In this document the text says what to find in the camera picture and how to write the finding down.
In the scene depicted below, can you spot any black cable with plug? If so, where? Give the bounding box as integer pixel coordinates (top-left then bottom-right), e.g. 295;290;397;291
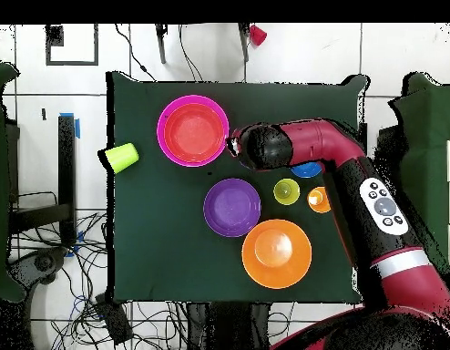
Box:
114;23;158;82

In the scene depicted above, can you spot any thin black cable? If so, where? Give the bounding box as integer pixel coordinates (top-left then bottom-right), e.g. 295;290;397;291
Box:
178;23;205;83

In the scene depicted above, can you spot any large orange plastic bowl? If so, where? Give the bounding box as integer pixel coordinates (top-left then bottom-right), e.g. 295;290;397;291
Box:
241;218;313;290

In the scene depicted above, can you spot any large pink plastic bowl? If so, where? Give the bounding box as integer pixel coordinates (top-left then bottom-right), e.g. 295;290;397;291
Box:
156;94;230;168

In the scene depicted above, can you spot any red plastic bowl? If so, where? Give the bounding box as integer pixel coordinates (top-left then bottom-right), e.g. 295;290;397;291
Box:
163;102;227;164

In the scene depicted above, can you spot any blue tape strip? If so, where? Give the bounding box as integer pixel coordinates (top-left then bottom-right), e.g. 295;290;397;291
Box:
59;112;81;139

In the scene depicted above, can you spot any red plastic cup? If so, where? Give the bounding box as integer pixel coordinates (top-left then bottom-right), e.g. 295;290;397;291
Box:
249;24;269;47

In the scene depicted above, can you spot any black tripod leg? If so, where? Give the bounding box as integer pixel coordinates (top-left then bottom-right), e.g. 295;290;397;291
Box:
238;23;251;63
155;23;169;65

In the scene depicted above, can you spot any lime green plastic cup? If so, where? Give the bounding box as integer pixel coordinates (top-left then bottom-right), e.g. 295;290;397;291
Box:
104;142;140;174

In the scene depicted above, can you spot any dark green table cloth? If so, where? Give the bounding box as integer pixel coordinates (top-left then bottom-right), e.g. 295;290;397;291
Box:
106;70;368;304

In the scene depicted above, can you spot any yellow plastic cup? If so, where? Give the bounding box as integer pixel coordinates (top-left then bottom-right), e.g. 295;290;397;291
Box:
272;178;302;206

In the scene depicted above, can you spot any purple plastic bowl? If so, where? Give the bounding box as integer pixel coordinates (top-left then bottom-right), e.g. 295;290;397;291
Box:
202;177;262;239

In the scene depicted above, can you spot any small blue plastic bowl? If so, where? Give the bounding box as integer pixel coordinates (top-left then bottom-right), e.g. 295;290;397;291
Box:
290;161;323;180

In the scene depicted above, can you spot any black power strip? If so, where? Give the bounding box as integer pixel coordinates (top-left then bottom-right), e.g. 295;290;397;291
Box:
94;293;134;345

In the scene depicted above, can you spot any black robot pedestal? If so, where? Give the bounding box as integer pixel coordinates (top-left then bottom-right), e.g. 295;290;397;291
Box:
186;302;272;350

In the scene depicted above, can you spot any orange plastic cup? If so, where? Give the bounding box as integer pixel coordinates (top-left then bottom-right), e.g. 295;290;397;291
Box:
307;186;332;214

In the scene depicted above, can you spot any black square floor frame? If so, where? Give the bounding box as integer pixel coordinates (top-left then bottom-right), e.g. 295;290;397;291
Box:
45;23;99;67

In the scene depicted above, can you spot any tangle of cables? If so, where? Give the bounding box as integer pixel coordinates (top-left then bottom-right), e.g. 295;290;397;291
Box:
9;190;189;350

